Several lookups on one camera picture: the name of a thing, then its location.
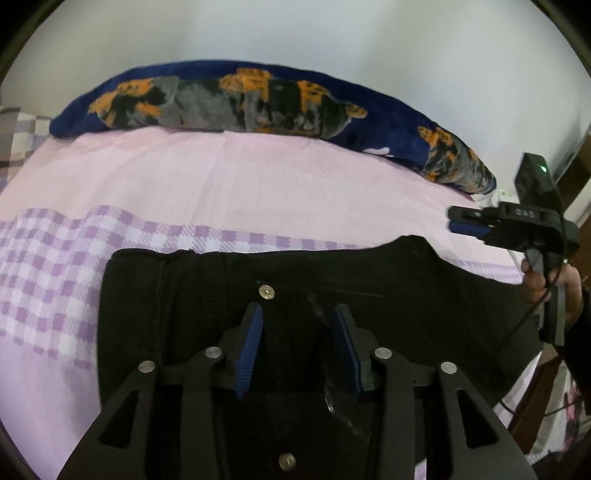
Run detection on person's right hand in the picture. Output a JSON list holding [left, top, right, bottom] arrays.
[[520, 257, 585, 326]]

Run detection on blue orange patterned blanket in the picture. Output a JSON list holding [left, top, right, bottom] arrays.
[[49, 60, 497, 195]]

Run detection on pink purple checked bedsheet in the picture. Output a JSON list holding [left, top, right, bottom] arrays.
[[1, 128, 521, 479]]

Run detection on plaid grey white pillow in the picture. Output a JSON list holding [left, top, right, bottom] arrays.
[[0, 106, 51, 192]]

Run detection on black pants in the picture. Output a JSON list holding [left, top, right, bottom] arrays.
[[96, 234, 541, 480]]

